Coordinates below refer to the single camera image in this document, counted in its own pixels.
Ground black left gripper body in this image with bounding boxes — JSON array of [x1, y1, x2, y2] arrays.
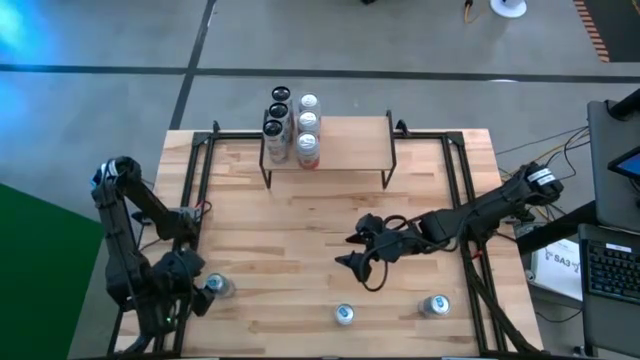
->
[[149, 257, 199, 324]]

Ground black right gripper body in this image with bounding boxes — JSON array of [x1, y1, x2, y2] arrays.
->
[[369, 227, 426, 264]]

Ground pink silver Spindrift can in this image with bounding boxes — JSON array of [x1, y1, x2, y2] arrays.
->
[[298, 92, 322, 115], [296, 110, 322, 135], [294, 130, 322, 171]]

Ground wooden shelf black metal legs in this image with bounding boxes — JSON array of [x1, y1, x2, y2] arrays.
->
[[258, 109, 399, 191]]

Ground green mat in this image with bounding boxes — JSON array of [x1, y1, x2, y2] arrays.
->
[[0, 182, 107, 360]]

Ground black pole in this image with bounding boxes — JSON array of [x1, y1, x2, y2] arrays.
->
[[514, 199, 599, 255], [607, 88, 640, 121]]

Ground white SA3 paper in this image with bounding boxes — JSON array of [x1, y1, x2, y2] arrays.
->
[[530, 238, 585, 302]]

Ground backlit keyboard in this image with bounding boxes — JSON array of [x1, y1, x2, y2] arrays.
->
[[583, 238, 640, 305]]

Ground grey desk panel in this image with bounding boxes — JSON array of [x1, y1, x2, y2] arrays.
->
[[577, 223, 640, 357], [587, 99, 640, 234]]

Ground monitor with blue screen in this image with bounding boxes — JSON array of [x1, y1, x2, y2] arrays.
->
[[607, 144, 640, 181]]

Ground white pole with round base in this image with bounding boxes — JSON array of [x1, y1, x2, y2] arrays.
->
[[489, 0, 529, 20]]

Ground black mat orange stripes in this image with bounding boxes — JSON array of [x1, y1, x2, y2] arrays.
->
[[572, 0, 640, 64]]

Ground black cable bundle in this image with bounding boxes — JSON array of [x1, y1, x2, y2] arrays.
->
[[457, 239, 541, 357]]

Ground black aluminium table frame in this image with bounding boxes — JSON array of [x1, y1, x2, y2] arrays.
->
[[152, 119, 506, 357]]

